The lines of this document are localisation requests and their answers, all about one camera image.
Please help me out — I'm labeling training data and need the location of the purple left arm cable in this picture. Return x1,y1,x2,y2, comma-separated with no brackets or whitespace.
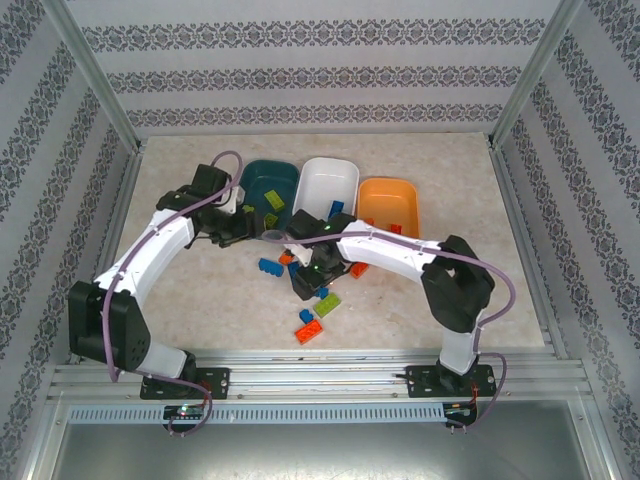
102,151,245,384

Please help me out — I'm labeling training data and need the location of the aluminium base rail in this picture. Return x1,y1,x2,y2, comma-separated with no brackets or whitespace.
47,348,589,405

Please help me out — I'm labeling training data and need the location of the aluminium frame post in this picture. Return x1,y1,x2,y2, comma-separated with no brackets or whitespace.
39,0,146,154
492,0,585,146

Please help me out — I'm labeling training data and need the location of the aluminium right frame post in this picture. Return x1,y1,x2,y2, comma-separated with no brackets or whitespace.
492,0,585,146

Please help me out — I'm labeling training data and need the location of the black right mount plate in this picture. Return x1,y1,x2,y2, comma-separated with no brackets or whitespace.
405,363,497,400

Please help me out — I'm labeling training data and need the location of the black mount plate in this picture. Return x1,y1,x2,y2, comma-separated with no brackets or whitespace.
139,367,232,401
405,363,497,400

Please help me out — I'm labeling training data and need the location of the aluminium right side rail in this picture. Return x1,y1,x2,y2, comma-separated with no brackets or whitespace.
488,139,571,361

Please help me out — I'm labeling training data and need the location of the right circuit board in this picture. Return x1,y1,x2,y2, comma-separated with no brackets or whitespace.
443,401,479,419

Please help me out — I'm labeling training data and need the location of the orange plastic container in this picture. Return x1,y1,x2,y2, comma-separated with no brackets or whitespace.
357,177,420,239

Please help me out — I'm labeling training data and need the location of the white slotted cable duct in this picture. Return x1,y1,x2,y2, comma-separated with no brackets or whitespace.
67,403,446,425

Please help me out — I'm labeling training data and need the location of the teal plastic container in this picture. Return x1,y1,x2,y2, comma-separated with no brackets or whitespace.
238,159,301,236

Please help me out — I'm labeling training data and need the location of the white plastic container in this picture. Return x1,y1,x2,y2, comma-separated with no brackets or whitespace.
291,157,360,224

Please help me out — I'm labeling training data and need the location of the circuit board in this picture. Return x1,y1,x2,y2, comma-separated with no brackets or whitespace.
443,401,479,419
163,404,207,420

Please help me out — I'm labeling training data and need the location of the left circuit board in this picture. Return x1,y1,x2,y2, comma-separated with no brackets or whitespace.
163,404,207,420

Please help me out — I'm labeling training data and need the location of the aluminium left frame post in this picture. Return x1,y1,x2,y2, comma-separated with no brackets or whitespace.
39,0,146,154

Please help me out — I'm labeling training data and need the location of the black left mount plate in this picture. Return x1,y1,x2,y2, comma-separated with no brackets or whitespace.
139,367,232,401

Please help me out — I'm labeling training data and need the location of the aluminium left side rail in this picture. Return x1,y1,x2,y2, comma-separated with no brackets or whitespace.
47,142,147,396

